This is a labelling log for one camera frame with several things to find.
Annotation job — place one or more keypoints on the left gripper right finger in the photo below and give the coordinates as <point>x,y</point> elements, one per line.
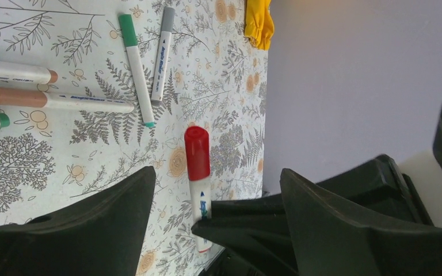
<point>335,236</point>

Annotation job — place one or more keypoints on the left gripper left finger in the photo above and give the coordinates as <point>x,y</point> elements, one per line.
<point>99,235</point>

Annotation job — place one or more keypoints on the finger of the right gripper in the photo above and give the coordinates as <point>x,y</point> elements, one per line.
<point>379,185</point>
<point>254,230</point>

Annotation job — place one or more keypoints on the red marker pen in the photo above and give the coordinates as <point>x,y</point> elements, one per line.
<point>199,171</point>

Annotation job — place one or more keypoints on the brown cap marker pen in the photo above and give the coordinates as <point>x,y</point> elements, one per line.
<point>38,99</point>

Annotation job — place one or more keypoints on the grey marker pen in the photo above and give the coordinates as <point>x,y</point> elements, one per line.
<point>162,55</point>

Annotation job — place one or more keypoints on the brown end marker pen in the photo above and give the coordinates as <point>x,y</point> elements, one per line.
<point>24,73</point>

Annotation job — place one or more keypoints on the teal green marker pen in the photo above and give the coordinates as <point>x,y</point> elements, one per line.
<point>134,58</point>

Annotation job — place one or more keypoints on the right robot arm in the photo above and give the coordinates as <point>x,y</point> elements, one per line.
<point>425,171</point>

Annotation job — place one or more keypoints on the floral patterned table mat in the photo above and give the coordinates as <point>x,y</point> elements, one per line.
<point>215,79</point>

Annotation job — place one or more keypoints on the yellow cloth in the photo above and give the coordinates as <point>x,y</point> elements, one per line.
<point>259,25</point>

